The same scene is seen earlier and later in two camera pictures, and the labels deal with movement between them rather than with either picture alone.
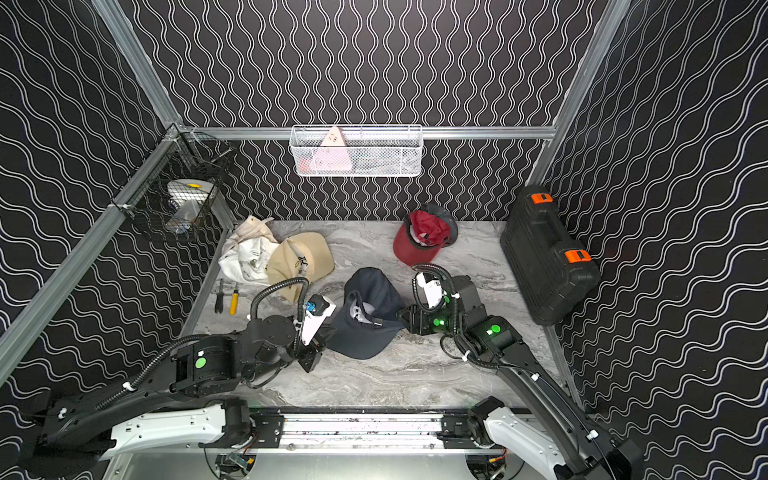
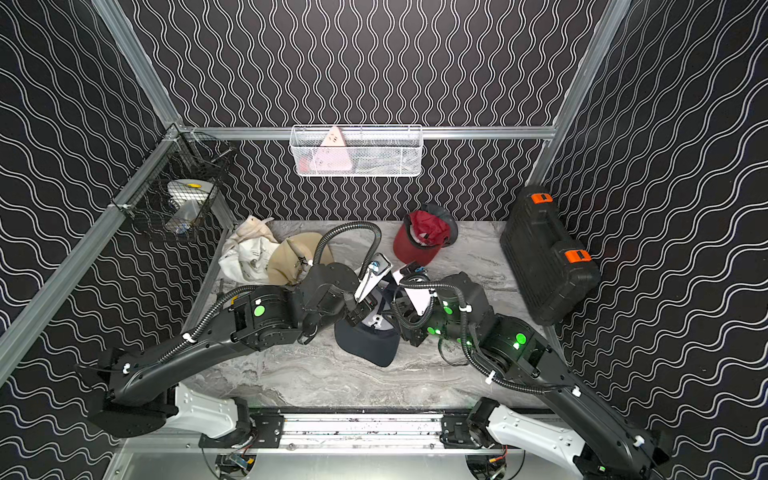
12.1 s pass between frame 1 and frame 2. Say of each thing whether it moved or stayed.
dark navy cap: moved
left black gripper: moved
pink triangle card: stayed
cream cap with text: stayed
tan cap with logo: stayed
